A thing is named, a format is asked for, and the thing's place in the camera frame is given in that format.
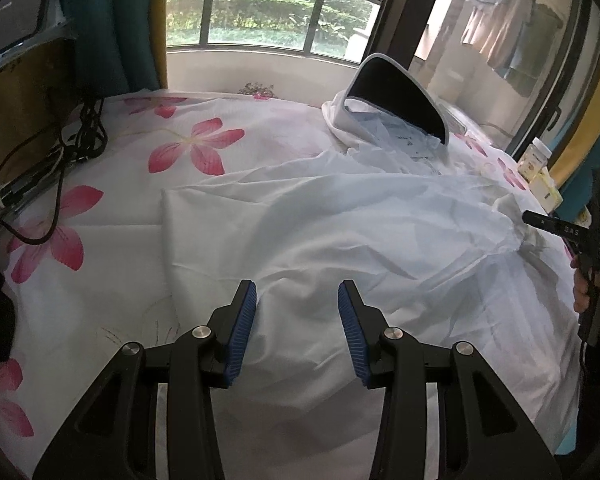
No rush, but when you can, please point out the teal curtain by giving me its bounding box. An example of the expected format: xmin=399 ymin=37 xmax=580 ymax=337
xmin=62 ymin=0 xmax=163 ymax=102
xmin=545 ymin=125 xmax=600 ymax=241

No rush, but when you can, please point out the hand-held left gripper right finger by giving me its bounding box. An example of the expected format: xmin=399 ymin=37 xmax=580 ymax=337
xmin=337 ymin=280 xmax=563 ymax=480

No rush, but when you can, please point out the beige hanging garment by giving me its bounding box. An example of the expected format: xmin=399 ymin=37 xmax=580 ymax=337
xmin=461 ymin=0 xmax=531 ymax=72

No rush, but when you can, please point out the floral bedsheet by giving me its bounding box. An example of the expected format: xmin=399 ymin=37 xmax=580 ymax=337
xmin=0 ymin=82 xmax=581 ymax=480

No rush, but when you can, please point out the white supplement bottle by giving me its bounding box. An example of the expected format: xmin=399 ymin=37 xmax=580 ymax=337
xmin=517 ymin=137 xmax=554 ymax=184

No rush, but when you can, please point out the black cable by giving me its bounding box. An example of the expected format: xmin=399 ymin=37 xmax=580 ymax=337
xmin=0 ymin=95 xmax=108 ymax=247

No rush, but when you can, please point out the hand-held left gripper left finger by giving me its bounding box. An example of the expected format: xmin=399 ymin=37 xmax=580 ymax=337
xmin=32 ymin=279 xmax=258 ymax=480

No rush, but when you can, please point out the black balcony railing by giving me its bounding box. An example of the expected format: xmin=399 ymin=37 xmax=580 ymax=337
xmin=167 ymin=0 xmax=387 ymax=67

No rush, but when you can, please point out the black door frame post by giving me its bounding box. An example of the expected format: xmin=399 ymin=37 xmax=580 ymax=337
xmin=509 ymin=0 xmax=600 ymax=162
xmin=370 ymin=0 xmax=452 ymax=73

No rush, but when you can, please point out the dark hanging garment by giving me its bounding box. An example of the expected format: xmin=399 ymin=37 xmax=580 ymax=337
xmin=504 ymin=0 xmax=567 ymax=97

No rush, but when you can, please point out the brown cardboard box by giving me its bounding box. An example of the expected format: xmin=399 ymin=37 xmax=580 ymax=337
xmin=0 ymin=35 xmax=81 ymax=188

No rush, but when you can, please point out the black power strip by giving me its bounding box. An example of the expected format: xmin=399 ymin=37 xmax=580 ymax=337
xmin=0 ymin=157 xmax=73 ymax=207

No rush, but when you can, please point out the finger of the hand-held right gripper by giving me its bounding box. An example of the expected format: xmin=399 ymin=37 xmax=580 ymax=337
xmin=522 ymin=209 xmax=596 ymax=241

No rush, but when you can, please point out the yellow tissue box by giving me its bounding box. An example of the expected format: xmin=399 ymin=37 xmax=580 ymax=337
xmin=529 ymin=167 xmax=564 ymax=212

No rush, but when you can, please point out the yellow curtain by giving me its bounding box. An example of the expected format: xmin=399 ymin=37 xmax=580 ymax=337
xmin=152 ymin=0 xmax=172 ymax=92
xmin=549 ymin=27 xmax=600 ymax=177

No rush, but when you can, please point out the white hooded jacket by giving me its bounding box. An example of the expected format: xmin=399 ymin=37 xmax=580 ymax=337
xmin=160 ymin=52 xmax=581 ymax=480

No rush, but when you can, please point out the person's right hand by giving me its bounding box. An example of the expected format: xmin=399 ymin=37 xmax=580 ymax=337
xmin=571 ymin=256 xmax=600 ymax=339

